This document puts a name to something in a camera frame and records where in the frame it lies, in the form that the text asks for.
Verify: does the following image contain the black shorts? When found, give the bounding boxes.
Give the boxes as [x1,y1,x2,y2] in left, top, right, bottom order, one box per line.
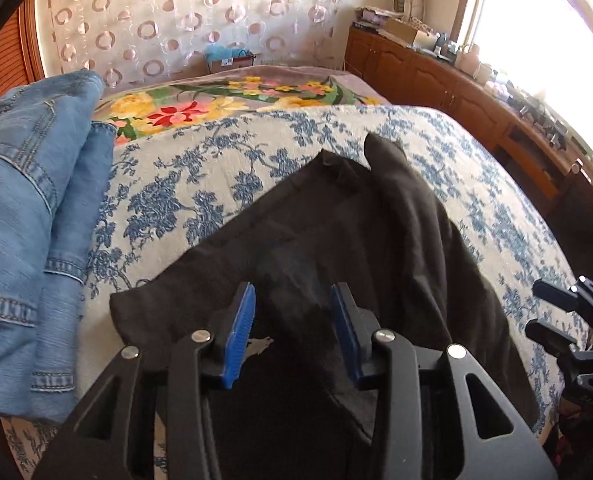
[110,134,539,479]

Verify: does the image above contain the long wooden sideboard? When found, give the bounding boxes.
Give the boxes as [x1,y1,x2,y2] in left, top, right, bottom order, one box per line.
[344,25,593,210]

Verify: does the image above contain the blue floral white blanket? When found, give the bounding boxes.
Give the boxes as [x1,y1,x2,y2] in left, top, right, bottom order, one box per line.
[0,104,593,480]

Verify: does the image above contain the colourful floral pink bedspread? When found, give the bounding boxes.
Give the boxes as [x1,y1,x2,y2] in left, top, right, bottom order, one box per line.
[95,65,387,145]

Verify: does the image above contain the folded blue jeans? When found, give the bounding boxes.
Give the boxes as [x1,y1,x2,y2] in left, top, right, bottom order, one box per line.
[0,70,116,422]

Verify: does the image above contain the box with blue cloth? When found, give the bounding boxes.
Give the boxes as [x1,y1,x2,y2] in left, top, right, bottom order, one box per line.
[205,44,256,74]

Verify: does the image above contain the cardboard box on sideboard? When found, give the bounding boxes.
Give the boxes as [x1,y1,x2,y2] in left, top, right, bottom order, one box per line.
[384,18,437,50]

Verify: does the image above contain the circle patterned sheer curtain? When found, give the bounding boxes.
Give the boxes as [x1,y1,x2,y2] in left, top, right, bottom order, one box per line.
[35,0,345,92]

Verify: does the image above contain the wooden slatted headboard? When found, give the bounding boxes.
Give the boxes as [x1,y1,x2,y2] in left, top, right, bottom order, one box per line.
[0,0,45,98]

